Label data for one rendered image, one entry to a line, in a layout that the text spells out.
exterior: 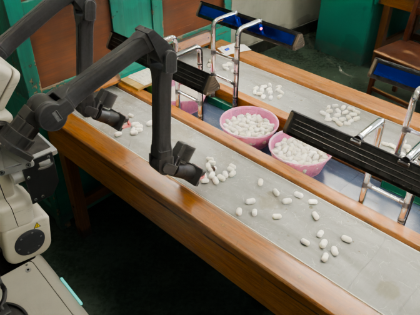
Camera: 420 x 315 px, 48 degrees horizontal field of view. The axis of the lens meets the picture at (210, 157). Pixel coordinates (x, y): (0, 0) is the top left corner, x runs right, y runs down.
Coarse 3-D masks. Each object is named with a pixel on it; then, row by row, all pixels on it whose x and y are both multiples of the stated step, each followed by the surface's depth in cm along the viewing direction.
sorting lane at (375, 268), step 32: (128, 96) 234; (96, 128) 210; (128, 128) 210; (192, 160) 191; (224, 160) 191; (224, 192) 175; (256, 192) 175; (288, 192) 175; (256, 224) 162; (288, 224) 162; (320, 224) 162; (352, 224) 162; (320, 256) 150; (352, 256) 150; (384, 256) 150; (416, 256) 150; (352, 288) 140; (384, 288) 140; (416, 288) 140
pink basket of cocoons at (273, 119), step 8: (224, 112) 216; (232, 112) 219; (240, 112) 221; (256, 112) 221; (264, 112) 218; (224, 120) 216; (272, 120) 215; (240, 136) 200; (264, 136) 201; (256, 144) 204; (264, 144) 207
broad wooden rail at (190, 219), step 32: (64, 128) 206; (96, 160) 196; (128, 160) 187; (128, 192) 188; (160, 192) 171; (192, 192) 172; (160, 224) 181; (192, 224) 163; (224, 224) 158; (224, 256) 157; (256, 256) 147; (288, 256) 147; (256, 288) 152; (288, 288) 139; (320, 288) 137
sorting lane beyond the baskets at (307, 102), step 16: (192, 64) 263; (240, 64) 263; (240, 80) 248; (256, 80) 248; (272, 80) 248; (256, 96) 234; (288, 96) 234; (304, 96) 234; (320, 96) 234; (288, 112) 222; (304, 112) 222; (336, 112) 222; (368, 112) 222; (336, 128) 211; (352, 128) 211; (384, 128) 211; (400, 128) 211; (416, 160) 192
